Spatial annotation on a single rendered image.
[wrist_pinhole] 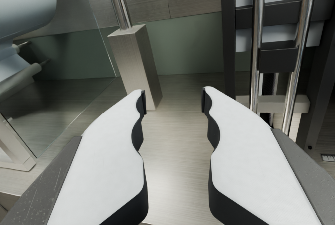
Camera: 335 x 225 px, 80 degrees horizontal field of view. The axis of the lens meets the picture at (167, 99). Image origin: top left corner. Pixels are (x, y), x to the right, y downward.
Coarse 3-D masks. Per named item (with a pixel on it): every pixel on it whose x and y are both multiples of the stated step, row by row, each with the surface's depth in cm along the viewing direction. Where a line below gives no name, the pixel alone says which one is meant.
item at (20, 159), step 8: (0, 120) 50; (0, 128) 50; (0, 136) 50; (8, 136) 51; (0, 144) 51; (8, 144) 51; (16, 144) 53; (8, 152) 53; (16, 152) 53; (24, 152) 55; (0, 160) 58; (8, 160) 57; (16, 160) 54; (24, 160) 55; (32, 160) 57; (16, 168) 57; (24, 168) 56
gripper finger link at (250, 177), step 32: (224, 96) 10; (224, 128) 8; (256, 128) 8; (224, 160) 7; (256, 160) 7; (224, 192) 6; (256, 192) 6; (288, 192) 6; (224, 224) 7; (256, 224) 6; (288, 224) 5; (320, 224) 5
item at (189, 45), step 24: (168, 24) 79; (192, 24) 76; (216, 24) 74; (168, 48) 84; (192, 48) 82; (216, 48) 79; (312, 48) 70; (168, 72) 91; (192, 72) 88; (216, 72) 85
